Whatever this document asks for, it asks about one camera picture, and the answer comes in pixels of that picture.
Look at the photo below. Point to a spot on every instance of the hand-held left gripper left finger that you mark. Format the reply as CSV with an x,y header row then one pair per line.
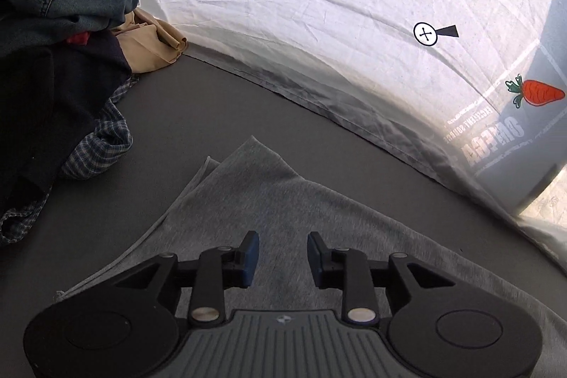
x,y
250,260

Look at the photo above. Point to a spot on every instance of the dark navy garment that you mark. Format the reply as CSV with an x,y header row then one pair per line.
x,y
53,103

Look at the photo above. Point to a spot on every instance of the blue denim garment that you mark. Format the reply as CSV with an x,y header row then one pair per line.
x,y
66,4

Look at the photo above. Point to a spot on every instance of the red cloth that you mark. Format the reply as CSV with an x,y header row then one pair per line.
x,y
79,39

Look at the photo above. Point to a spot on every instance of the white plastic sheet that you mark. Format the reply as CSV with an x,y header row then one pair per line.
x,y
354,28

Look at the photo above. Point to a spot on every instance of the beige cloth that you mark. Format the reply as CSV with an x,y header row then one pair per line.
x,y
146,50

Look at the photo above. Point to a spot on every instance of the grey knit garment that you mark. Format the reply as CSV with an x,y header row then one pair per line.
x,y
283,209

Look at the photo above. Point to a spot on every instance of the blue plaid shirt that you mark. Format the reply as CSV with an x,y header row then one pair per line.
x,y
97,147

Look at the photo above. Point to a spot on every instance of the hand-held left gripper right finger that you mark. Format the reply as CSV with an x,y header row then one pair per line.
x,y
315,260

